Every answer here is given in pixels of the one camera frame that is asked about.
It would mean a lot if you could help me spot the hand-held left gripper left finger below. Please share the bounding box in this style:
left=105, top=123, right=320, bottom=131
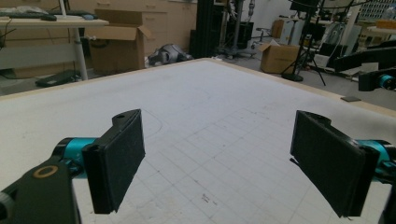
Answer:
left=81, top=108, right=147, bottom=215

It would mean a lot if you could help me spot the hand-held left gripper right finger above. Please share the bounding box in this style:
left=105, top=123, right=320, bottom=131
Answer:
left=290, top=109, right=381, bottom=218

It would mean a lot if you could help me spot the white box cabinet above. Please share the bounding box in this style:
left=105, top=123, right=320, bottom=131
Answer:
left=278, top=18, right=307, bottom=46

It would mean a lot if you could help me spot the small open cardboard box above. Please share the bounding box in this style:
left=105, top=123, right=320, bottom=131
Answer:
left=259, top=41, right=303, bottom=75

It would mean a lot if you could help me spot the black flat device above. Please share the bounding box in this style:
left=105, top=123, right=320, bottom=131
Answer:
left=35, top=69, right=82, bottom=89

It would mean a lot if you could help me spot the large open cardboard box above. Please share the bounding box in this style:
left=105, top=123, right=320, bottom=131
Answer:
left=84, top=8, right=154, bottom=77

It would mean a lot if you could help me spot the grey moulded shell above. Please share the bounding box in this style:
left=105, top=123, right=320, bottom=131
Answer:
left=147, top=43, right=194, bottom=67

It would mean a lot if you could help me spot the grey metal stand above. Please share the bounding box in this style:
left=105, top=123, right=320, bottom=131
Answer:
left=218, top=0, right=260, bottom=59

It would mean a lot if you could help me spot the dark keyboard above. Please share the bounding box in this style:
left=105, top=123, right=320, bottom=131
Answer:
left=0, top=11, right=58, bottom=22

